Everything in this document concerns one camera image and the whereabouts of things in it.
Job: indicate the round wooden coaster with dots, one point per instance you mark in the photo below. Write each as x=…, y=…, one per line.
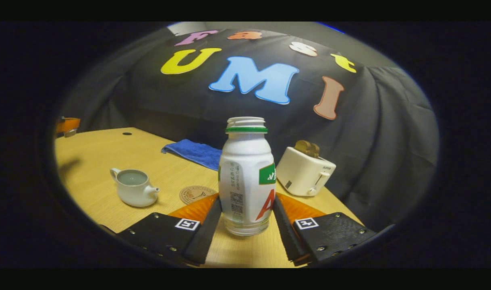
x=193, y=194

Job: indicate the blue towel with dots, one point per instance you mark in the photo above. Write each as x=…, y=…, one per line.
x=193, y=152

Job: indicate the white plastic water bottle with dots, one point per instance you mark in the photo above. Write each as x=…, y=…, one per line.
x=245, y=173

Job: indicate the brown toast slice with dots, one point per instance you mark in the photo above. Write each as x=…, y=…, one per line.
x=301, y=148
x=313, y=150

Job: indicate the black backdrop cloth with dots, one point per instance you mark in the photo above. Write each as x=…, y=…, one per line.
x=156, y=104

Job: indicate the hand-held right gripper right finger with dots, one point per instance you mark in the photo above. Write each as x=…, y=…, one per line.
x=287, y=237

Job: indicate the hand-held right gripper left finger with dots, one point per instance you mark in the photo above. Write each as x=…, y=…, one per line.
x=207, y=237

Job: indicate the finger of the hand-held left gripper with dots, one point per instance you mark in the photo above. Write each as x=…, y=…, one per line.
x=68, y=124

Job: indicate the white teacup lid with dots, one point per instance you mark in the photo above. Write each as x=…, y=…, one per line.
x=70, y=133

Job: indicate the white ceramic teacup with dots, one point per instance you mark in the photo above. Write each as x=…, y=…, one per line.
x=134, y=195

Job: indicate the white toaster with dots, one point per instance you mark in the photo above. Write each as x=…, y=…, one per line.
x=299, y=173

